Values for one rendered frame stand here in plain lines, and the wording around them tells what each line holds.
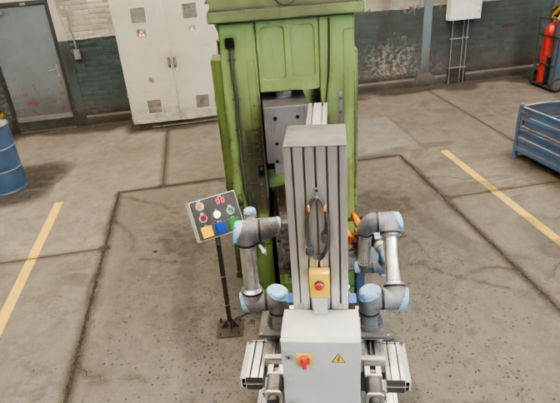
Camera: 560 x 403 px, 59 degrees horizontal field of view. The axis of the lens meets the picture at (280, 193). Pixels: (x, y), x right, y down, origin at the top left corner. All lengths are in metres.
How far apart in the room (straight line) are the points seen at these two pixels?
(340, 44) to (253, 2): 0.62
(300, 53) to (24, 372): 3.07
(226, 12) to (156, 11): 5.20
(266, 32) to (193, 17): 5.13
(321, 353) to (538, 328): 2.44
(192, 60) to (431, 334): 6.02
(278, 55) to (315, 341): 1.93
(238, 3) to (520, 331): 3.09
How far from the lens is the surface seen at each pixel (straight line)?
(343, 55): 3.45
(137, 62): 8.61
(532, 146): 6.93
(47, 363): 4.38
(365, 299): 2.73
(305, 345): 2.21
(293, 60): 3.41
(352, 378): 2.34
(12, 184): 7.42
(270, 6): 3.31
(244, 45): 3.37
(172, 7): 8.43
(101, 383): 4.04
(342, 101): 3.52
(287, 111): 3.34
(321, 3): 3.32
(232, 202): 3.50
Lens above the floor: 2.75
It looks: 27 degrees down
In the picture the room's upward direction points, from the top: 4 degrees counter-clockwise
